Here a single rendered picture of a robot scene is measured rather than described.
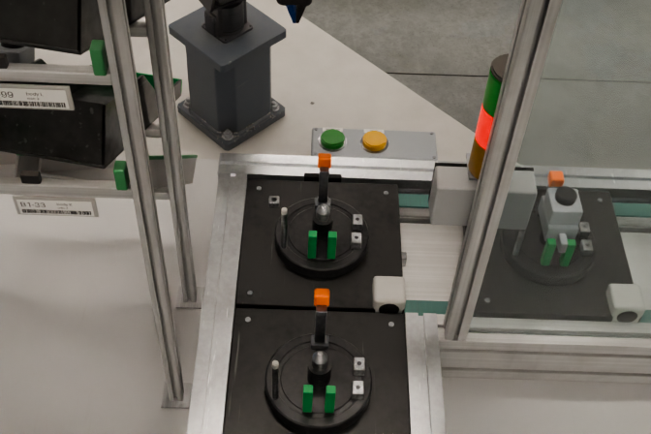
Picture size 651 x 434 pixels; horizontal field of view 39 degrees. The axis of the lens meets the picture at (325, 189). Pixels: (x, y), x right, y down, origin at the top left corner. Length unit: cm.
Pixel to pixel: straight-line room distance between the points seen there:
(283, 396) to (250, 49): 61
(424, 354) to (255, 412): 25
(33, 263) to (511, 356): 76
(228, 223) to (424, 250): 31
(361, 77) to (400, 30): 153
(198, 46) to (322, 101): 31
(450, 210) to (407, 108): 64
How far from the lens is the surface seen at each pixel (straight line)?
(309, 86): 177
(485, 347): 132
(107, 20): 83
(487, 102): 100
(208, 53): 153
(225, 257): 137
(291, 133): 168
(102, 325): 144
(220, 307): 132
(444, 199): 110
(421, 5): 345
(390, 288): 130
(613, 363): 139
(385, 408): 122
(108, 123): 101
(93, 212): 102
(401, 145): 153
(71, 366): 141
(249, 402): 122
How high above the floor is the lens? 204
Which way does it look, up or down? 48 degrees down
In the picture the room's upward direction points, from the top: 3 degrees clockwise
